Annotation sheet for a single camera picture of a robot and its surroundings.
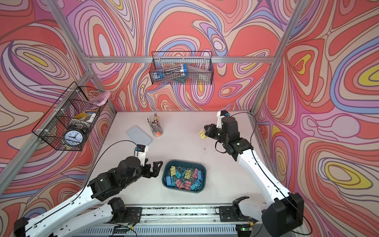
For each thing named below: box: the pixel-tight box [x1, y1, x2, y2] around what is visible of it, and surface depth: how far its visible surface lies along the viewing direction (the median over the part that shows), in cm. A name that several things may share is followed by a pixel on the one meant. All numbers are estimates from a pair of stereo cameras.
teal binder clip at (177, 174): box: [175, 169, 183, 179], surface depth 87 cm
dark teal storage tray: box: [161, 160, 207, 194], surface depth 86 cm
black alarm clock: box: [63, 125, 88, 147], surface depth 69 cm
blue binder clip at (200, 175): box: [197, 169, 203, 181], surface depth 85 cm
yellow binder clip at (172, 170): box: [169, 165, 176, 177], surface depth 87 cm
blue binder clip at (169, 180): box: [165, 175, 172, 186], surface depth 84 cm
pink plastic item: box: [88, 90, 112, 107], surface depth 82 cm
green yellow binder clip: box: [184, 169, 192, 180], surface depth 87 cm
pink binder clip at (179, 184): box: [175, 179, 185, 190], surface depth 83 cm
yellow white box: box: [74, 110, 98, 124], surface depth 75 cm
